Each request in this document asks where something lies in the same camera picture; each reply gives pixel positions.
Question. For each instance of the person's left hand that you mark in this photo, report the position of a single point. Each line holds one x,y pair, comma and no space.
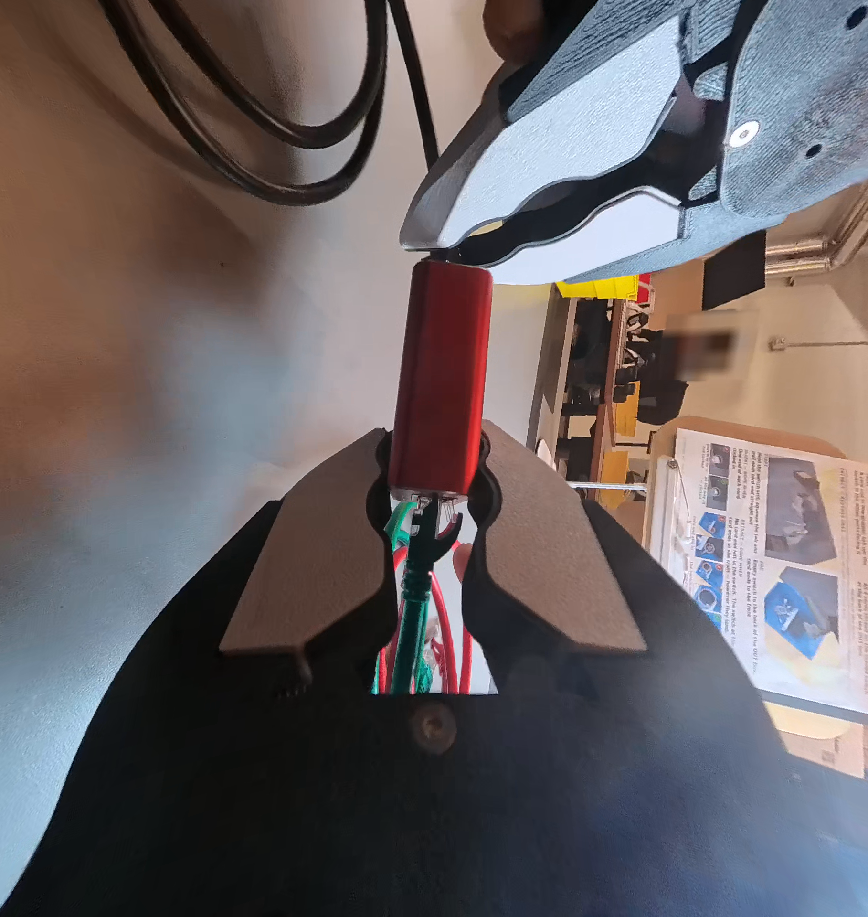
513,28

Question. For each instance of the person's right hand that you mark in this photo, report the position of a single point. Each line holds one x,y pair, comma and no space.
464,562

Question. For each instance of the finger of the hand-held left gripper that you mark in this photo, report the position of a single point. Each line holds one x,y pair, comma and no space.
620,226
584,107

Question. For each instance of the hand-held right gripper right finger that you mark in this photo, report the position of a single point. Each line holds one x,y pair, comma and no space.
548,566

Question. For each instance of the document stand with white base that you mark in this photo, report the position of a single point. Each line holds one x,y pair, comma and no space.
813,741

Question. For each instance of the yellow plastic bin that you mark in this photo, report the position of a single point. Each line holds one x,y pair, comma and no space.
599,286

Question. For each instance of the brown wooden desk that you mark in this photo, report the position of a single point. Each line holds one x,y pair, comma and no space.
606,401

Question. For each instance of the printed instruction sheet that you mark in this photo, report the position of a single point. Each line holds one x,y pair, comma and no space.
785,573

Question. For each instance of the metal wall conduit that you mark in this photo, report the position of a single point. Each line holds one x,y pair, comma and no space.
828,344

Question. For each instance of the silver pipes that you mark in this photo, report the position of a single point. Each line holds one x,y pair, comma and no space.
796,247

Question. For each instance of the red ethernet splitter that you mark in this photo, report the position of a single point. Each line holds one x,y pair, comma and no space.
441,372

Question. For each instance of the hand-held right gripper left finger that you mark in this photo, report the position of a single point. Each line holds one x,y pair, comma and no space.
312,566

